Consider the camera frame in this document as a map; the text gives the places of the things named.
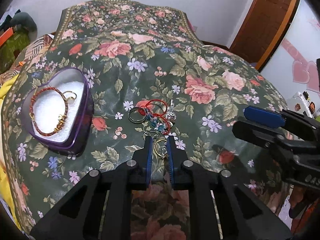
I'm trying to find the pink heart stickers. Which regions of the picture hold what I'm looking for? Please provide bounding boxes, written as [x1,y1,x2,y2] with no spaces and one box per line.
[281,17,320,93]

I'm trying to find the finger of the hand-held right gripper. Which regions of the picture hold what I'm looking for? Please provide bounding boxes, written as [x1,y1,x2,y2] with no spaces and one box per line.
[243,106,320,132]
[232,120,298,155]

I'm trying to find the gold ring with silver charm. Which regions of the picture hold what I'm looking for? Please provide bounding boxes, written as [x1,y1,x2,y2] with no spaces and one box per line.
[153,139,170,160]

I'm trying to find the blue bead earrings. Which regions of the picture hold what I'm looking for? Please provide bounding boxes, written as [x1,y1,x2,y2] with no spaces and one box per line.
[144,113,163,131]

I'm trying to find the purple heart-shaped jewelry box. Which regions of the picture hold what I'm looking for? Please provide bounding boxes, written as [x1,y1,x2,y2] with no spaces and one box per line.
[21,67,95,157]

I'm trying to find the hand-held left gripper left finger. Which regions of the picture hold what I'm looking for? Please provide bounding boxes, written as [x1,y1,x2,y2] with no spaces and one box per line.
[29,136,154,240]

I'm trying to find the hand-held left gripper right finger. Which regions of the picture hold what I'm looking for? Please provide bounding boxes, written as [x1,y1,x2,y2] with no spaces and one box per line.
[167,136,292,240]

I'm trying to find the green floral blanket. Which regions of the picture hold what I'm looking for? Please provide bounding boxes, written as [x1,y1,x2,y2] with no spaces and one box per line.
[1,0,292,240]

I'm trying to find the red cord bracelet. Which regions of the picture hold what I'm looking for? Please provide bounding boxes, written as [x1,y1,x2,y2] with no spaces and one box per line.
[136,99,173,135]

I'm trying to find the orange box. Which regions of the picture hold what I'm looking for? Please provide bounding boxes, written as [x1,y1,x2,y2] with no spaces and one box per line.
[0,27,13,47]

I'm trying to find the white wardrobe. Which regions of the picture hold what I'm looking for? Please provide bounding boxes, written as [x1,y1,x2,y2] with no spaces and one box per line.
[260,0,320,120]

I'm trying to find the yellow cloth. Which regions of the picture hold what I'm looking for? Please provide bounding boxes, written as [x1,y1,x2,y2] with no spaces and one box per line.
[0,79,23,232]

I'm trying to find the gold ring with pearl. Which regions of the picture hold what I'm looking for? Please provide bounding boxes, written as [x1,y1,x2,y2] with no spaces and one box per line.
[62,91,78,104]

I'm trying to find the red braided bracelet gold beads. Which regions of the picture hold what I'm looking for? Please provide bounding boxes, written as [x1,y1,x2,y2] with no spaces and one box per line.
[29,86,69,138]

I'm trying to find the silver charm pendant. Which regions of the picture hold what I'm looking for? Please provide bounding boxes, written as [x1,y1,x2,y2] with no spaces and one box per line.
[166,109,177,123]

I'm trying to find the brown wooden door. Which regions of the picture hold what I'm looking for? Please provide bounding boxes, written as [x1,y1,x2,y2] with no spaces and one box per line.
[228,0,301,71]

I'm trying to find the leaf-patterned cloth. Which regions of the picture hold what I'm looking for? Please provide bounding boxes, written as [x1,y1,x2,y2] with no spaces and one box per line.
[0,33,55,81]

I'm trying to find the white box with stickers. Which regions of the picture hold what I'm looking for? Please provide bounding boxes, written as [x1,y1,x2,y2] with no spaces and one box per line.
[286,91,320,122]

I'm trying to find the dark metal band ring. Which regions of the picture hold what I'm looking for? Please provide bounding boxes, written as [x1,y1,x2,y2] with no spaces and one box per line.
[128,107,147,125]

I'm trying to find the grey pillow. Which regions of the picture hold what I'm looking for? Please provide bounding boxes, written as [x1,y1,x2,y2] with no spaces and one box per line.
[10,11,38,40]

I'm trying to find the green cloth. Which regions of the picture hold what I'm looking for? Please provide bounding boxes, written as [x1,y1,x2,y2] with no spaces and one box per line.
[0,31,32,73]

